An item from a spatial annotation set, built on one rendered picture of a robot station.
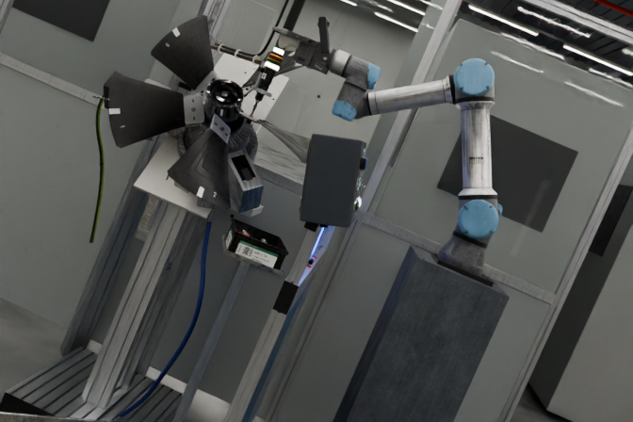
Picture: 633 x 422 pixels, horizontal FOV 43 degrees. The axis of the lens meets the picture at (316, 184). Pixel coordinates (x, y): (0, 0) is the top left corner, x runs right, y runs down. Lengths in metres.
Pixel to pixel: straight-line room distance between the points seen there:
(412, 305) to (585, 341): 3.56
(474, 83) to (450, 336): 0.76
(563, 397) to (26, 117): 4.06
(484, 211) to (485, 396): 1.16
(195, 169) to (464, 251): 0.87
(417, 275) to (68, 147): 1.68
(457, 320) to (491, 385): 0.92
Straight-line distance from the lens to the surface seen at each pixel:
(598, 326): 5.97
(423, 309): 2.50
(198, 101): 2.59
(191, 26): 2.78
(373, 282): 3.29
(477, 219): 2.43
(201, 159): 2.44
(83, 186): 3.50
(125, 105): 2.56
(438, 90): 2.62
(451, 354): 2.54
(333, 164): 1.72
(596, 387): 6.07
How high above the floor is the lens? 1.25
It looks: 4 degrees down
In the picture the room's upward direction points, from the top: 23 degrees clockwise
